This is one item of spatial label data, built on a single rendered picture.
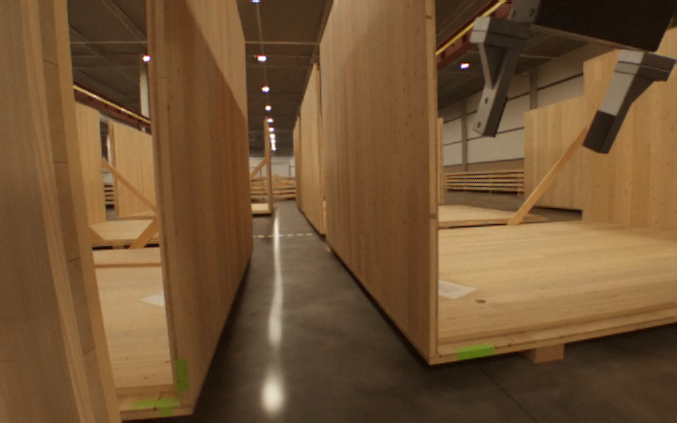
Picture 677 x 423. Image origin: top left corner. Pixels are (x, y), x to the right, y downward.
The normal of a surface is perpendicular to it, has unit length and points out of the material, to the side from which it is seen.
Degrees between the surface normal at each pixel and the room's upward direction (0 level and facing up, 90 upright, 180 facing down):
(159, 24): 90
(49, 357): 90
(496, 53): 113
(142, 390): 90
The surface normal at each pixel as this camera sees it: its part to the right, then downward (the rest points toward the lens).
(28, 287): 0.07, 0.08
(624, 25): 0.06, 0.47
